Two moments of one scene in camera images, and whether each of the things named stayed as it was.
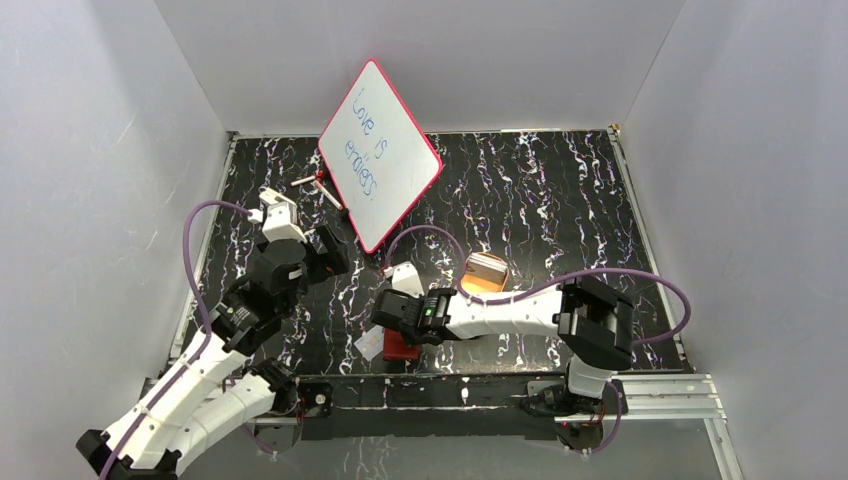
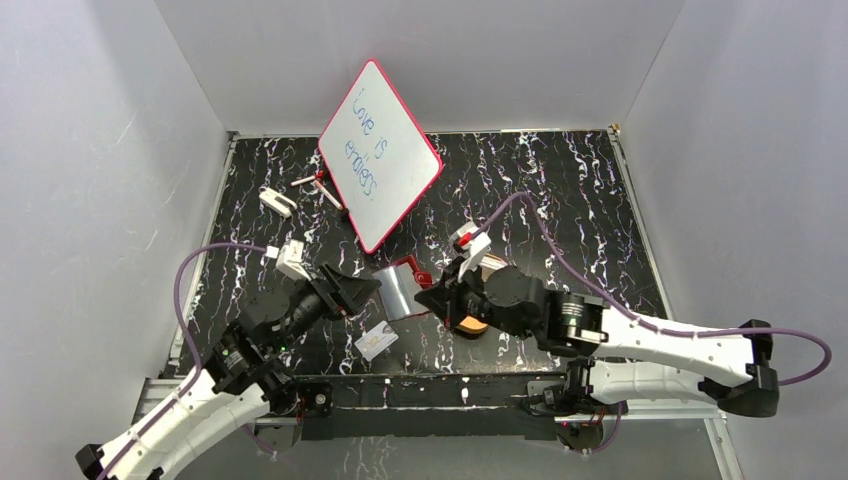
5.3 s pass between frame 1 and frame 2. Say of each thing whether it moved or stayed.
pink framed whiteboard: stayed
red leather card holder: moved
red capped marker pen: stayed
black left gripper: moved
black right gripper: moved
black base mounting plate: stayed
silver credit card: stayed
